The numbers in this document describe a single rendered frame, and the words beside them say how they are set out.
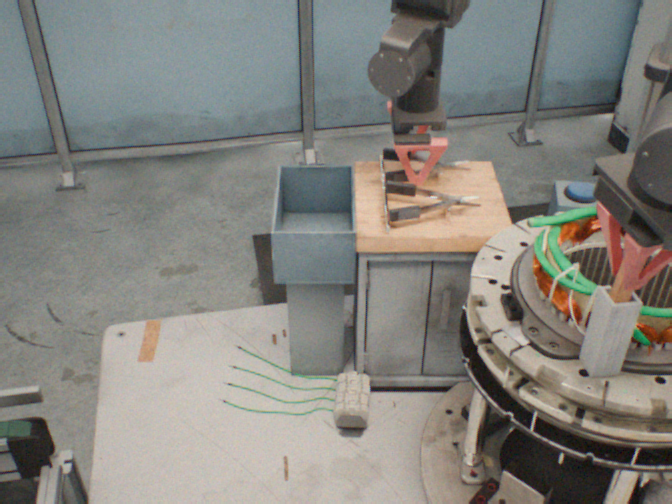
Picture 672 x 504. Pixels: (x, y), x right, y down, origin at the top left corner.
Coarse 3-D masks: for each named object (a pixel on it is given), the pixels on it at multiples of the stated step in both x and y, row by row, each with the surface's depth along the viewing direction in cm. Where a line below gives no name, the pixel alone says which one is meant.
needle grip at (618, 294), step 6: (618, 276) 63; (618, 282) 63; (612, 288) 64; (618, 288) 63; (612, 294) 64; (618, 294) 64; (624, 294) 63; (630, 294) 64; (612, 300) 64; (618, 300) 64; (624, 300) 64
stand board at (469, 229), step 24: (360, 168) 105; (384, 168) 105; (480, 168) 105; (360, 192) 100; (456, 192) 100; (480, 192) 100; (360, 216) 95; (432, 216) 95; (456, 216) 95; (480, 216) 95; (504, 216) 95; (360, 240) 92; (384, 240) 92; (408, 240) 92; (432, 240) 92; (456, 240) 92; (480, 240) 92
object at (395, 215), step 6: (390, 210) 91; (396, 210) 91; (402, 210) 91; (408, 210) 91; (414, 210) 92; (420, 210) 92; (390, 216) 91; (396, 216) 92; (402, 216) 92; (408, 216) 92; (414, 216) 92
